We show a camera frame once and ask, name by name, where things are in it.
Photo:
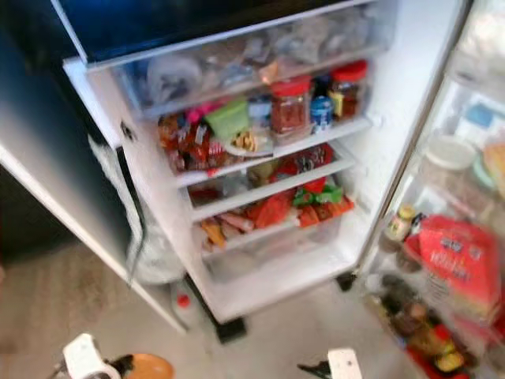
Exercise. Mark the small red-lidded jar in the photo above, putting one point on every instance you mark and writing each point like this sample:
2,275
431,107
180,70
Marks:
349,87

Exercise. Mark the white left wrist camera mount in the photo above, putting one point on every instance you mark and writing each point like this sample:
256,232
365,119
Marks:
85,357

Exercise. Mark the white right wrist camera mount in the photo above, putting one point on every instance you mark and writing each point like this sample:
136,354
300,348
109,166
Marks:
345,365

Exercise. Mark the white lidded tub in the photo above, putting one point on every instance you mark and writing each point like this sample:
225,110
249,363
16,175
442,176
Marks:
450,154

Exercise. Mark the white plastic bag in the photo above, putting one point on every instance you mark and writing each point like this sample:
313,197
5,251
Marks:
154,253

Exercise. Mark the white fridge door with shelves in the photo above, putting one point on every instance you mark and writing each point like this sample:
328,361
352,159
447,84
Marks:
461,103

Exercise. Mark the plate of snacks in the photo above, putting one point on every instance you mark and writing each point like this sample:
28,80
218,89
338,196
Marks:
247,142

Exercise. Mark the large red-lidded jar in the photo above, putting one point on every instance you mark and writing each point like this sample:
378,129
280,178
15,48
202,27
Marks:
290,110

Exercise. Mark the dark blue fridge door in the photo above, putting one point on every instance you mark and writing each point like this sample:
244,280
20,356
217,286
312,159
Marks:
47,134

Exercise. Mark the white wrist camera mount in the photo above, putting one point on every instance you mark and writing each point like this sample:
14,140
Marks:
345,365
85,357

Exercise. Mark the red snack packets pile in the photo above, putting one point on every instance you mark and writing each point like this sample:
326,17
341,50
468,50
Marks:
188,146

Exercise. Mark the green and orange packet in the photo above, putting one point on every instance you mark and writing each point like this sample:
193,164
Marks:
323,201

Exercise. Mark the bright red food packet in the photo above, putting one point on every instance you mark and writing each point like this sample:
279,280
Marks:
272,211

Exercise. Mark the dark red flat packet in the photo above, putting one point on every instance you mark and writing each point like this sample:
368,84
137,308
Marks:
304,160

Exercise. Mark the green snack packet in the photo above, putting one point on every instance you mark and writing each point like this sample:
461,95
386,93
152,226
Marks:
227,118

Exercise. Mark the large red printed bag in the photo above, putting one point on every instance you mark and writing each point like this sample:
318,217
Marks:
461,260

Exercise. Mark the white bottle with red cap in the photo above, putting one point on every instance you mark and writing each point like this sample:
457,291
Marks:
184,309

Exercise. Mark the yellow orange food item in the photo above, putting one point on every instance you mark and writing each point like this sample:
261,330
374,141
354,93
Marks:
213,234

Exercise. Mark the dark sauce bottles cluster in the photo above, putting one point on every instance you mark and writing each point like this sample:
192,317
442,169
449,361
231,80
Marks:
422,328

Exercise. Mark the round orange object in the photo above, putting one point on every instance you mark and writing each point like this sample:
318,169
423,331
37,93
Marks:
151,367

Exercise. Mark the small yellow-lidded jar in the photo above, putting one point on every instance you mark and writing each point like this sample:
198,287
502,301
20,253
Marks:
401,223

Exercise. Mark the white open fridge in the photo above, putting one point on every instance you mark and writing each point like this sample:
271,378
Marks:
394,150

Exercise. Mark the clear plastic fridge drawer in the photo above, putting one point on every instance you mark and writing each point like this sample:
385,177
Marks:
229,63

